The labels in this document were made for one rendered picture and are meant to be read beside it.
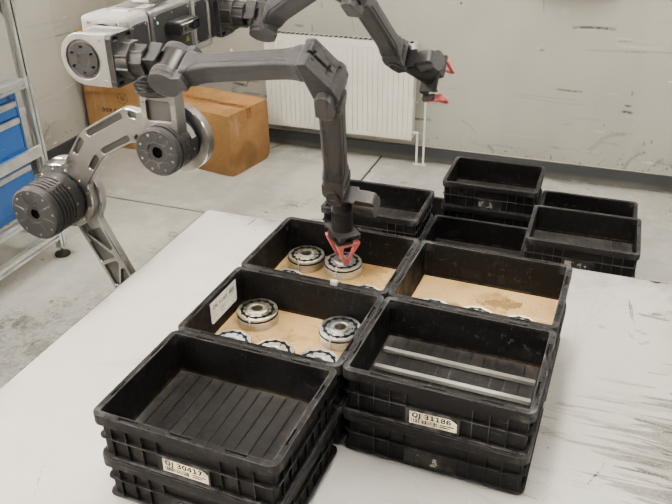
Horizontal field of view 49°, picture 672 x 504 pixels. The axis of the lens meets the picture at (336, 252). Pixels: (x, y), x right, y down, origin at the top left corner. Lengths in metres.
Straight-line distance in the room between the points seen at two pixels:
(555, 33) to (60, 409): 3.52
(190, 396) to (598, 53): 3.48
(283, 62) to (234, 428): 0.76
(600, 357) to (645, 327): 0.21
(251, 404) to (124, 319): 0.68
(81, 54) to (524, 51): 3.23
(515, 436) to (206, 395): 0.66
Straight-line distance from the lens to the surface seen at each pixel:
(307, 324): 1.86
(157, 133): 2.10
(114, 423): 1.51
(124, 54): 1.78
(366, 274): 2.06
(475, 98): 4.77
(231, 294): 1.89
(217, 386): 1.70
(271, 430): 1.58
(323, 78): 1.56
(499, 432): 1.55
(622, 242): 3.11
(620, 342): 2.14
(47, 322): 3.59
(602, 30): 4.59
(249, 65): 1.62
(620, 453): 1.81
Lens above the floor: 1.90
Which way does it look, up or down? 29 degrees down
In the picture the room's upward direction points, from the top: 1 degrees counter-clockwise
